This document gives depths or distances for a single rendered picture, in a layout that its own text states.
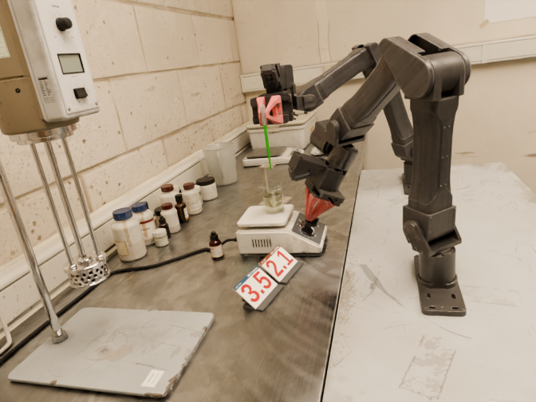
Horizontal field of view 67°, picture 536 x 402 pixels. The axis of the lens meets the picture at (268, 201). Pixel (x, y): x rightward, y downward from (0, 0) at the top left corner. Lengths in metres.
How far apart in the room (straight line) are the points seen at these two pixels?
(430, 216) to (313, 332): 0.28
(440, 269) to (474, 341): 0.14
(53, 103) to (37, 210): 0.50
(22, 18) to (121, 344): 0.52
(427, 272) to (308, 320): 0.23
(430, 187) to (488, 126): 1.70
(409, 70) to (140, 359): 0.63
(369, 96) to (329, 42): 1.54
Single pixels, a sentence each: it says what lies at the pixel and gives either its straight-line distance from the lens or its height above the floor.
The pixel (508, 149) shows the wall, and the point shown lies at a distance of 2.47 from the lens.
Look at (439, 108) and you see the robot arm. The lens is 0.71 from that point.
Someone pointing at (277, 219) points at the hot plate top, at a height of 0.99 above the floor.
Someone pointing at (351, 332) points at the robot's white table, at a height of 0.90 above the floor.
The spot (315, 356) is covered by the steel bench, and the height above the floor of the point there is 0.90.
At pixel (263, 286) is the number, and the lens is 0.83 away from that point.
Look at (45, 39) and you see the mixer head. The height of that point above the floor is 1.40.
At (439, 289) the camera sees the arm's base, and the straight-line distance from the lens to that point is 0.81.
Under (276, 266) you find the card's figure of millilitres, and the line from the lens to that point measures 0.88.
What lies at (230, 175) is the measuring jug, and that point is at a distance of 1.59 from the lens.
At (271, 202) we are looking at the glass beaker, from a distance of 0.97.
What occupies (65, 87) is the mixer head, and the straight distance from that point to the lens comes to 0.61.
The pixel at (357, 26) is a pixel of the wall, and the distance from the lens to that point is 2.32.
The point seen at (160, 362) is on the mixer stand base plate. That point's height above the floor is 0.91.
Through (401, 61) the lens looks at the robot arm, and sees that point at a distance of 0.71.
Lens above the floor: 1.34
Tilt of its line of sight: 19 degrees down
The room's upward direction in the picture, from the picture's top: 8 degrees counter-clockwise
